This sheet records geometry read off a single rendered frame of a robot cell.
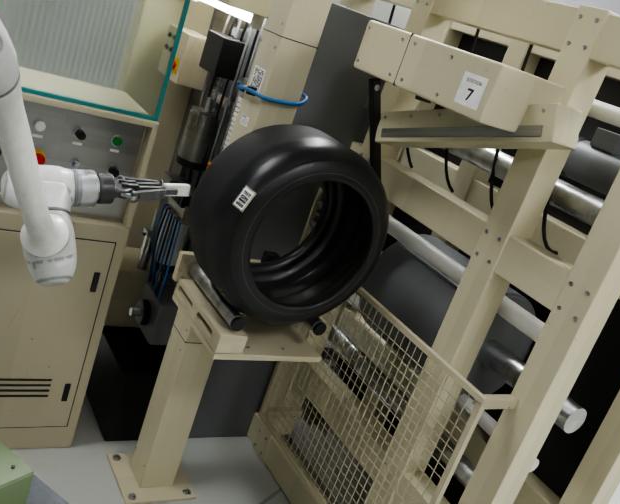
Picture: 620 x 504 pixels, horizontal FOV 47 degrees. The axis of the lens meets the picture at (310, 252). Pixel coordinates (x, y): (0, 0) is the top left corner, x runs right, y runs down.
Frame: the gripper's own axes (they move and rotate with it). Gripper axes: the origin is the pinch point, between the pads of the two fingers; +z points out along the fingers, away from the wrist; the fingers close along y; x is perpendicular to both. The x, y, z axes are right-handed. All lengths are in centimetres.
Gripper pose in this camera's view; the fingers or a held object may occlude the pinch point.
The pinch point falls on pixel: (176, 189)
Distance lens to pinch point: 188.7
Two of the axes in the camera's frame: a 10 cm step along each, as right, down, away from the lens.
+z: 8.6, -0.3, 5.1
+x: -2.0, 9.0, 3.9
